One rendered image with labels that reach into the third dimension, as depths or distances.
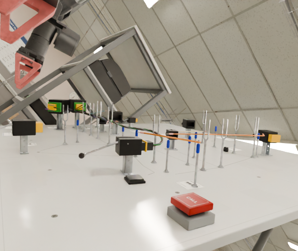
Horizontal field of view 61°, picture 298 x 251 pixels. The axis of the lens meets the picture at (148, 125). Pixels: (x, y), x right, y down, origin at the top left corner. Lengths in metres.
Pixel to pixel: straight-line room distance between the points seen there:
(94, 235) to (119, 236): 0.03
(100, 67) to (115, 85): 0.15
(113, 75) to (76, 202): 1.27
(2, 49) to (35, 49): 7.50
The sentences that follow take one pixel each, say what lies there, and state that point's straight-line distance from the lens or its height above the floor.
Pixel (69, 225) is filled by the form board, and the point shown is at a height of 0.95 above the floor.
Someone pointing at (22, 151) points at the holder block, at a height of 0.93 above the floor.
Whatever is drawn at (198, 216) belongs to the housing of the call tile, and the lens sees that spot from 0.43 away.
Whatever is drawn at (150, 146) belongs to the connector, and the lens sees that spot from 0.64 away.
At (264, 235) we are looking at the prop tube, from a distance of 0.85.
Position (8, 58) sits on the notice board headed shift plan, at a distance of 8.25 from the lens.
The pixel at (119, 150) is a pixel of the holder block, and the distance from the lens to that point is 0.61.
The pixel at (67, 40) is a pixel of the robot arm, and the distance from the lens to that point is 0.83.
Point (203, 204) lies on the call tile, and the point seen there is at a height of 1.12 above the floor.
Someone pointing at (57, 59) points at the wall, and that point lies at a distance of 8.33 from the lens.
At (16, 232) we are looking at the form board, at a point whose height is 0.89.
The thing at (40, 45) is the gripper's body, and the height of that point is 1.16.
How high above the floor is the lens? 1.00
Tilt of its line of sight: 20 degrees up
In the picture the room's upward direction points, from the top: 50 degrees clockwise
